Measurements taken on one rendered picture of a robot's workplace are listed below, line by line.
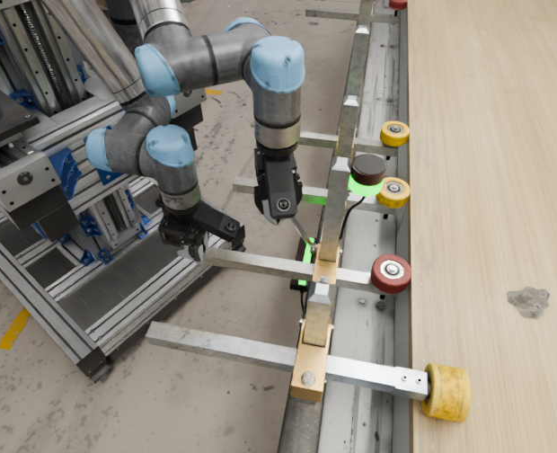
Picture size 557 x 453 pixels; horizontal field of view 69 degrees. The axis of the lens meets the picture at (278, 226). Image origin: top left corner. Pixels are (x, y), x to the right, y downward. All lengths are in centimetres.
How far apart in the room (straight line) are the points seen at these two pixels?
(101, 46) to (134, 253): 117
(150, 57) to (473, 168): 84
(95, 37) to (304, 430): 83
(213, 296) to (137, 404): 53
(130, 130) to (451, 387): 68
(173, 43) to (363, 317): 80
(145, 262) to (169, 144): 114
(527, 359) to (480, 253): 24
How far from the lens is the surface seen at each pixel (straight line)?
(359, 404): 104
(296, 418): 93
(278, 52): 60
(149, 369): 180
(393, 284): 86
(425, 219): 100
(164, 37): 68
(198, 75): 66
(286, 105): 62
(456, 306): 88
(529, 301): 93
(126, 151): 77
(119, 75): 84
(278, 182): 68
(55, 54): 134
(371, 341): 111
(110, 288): 178
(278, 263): 91
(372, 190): 73
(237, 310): 185
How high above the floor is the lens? 160
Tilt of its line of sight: 49 degrees down
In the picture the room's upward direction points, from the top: straight up
